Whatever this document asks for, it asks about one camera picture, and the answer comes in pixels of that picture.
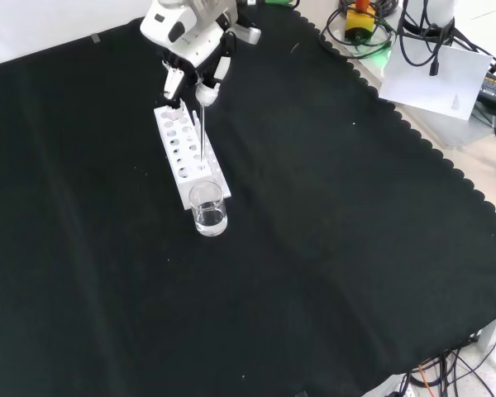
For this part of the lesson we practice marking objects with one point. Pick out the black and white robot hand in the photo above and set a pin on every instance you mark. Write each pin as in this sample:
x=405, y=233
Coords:
x=190, y=37

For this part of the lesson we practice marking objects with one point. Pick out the clear glass rod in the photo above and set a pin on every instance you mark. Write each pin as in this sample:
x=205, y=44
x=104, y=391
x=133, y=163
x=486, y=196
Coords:
x=202, y=132

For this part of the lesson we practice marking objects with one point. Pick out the white test tube rack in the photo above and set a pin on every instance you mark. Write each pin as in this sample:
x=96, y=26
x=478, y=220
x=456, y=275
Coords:
x=182, y=188

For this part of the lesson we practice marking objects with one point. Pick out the grey tape strip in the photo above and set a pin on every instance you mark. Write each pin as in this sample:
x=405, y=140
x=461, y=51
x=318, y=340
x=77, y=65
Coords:
x=95, y=38

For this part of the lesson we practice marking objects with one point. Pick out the small white thread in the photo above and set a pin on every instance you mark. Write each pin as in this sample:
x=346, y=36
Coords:
x=294, y=49

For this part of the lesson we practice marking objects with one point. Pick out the yellow stop button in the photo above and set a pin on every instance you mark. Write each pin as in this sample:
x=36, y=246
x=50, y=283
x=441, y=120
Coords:
x=359, y=20

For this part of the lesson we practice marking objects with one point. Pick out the clear glass beaker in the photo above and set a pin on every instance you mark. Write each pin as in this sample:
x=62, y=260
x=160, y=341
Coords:
x=208, y=223

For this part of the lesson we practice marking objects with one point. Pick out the black bench cloth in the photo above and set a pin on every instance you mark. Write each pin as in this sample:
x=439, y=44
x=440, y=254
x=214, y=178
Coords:
x=314, y=207

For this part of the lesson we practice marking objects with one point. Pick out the white paper sheet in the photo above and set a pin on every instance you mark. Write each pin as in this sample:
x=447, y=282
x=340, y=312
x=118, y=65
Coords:
x=430, y=82

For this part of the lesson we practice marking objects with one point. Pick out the pale grey board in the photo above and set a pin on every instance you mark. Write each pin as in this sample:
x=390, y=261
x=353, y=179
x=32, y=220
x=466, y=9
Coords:
x=459, y=132

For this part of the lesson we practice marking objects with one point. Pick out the black power adapter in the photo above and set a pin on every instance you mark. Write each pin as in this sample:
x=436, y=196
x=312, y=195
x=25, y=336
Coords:
x=494, y=89

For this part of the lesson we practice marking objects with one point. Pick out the white cylindrical post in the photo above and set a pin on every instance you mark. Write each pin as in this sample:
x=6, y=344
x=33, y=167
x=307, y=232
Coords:
x=442, y=10

